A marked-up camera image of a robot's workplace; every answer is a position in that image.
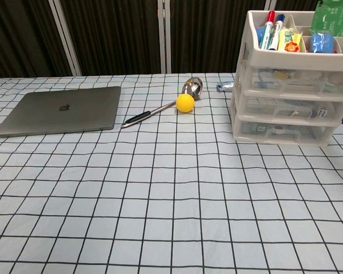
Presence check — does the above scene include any clear bottom drawer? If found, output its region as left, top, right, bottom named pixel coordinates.
left=236, top=118, right=337, bottom=143

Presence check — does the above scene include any clear drawer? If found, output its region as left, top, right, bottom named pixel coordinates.
left=236, top=118, right=337, bottom=143
left=240, top=64, right=343, bottom=96
left=237, top=94, right=343, bottom=122

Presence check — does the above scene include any clear middle drawer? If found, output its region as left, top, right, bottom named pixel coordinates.
left=237, top=94, right=343, bottom=122

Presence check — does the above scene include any clear top drawer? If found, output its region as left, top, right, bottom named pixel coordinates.
left=240, top=64, right=343, bottom=96

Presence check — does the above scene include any yellow ball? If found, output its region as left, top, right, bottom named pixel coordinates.
left=176, top=93, right=196, bottom=114

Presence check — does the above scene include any checkered light blue tablecloth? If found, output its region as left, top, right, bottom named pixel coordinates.
left=0, top=72, right=343, bottom=274

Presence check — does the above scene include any small blue white wrapper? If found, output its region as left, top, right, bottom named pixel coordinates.
left=216, top=82, right=235, bottom=92

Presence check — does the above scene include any grey laptop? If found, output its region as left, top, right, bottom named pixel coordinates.
left=0, top=86, right=122, bottom=138

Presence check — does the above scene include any black folding screen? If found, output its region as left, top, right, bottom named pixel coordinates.
left=0, top=0, right=343, bottom=80

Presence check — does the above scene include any red cap marker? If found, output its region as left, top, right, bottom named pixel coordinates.
left=258, top=10, right=276, bottom=50

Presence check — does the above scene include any blue cap marker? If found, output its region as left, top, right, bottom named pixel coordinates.
left=267, top=14, right=286, bottom=51

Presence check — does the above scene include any yellow sunflower snack packet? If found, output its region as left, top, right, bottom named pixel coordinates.
left=277, top=27, right=304, bottom=54

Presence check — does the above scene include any blue white packet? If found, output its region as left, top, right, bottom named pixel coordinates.
left=310, top=31, right=336, bottom=54

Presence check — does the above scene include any green tea packet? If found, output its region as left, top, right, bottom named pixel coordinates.
left=310, top=0, right=343, bottom=38

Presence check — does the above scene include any steel ladle black handle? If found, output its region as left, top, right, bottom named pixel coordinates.
left=120, top=76, right=204, bottom=129

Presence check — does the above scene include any white plastic drawer organizer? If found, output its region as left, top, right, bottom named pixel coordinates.
left=229, top=10, right=343, bottom=147

